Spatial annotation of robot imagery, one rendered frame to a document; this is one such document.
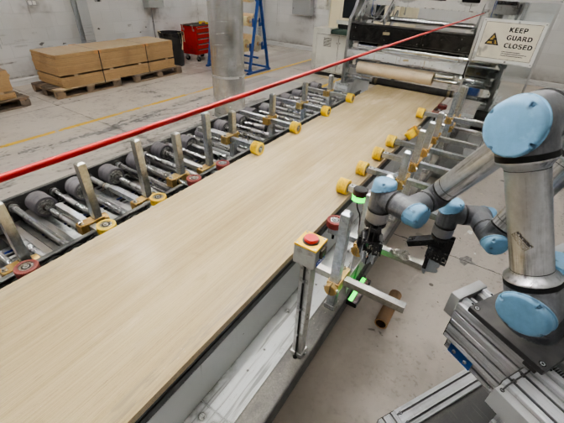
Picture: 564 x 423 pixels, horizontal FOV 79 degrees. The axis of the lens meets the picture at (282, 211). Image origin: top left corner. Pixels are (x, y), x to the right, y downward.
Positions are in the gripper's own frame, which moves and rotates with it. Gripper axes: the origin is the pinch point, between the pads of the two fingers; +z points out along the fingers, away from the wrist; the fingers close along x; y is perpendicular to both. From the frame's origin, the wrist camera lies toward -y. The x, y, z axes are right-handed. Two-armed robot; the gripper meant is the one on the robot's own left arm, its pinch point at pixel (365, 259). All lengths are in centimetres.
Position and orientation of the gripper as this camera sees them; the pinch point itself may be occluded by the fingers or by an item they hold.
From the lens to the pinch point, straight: 133.0
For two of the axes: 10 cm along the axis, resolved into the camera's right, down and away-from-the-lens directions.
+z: -0.4, 8.3, 5.6
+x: 9.7, 1.6, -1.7
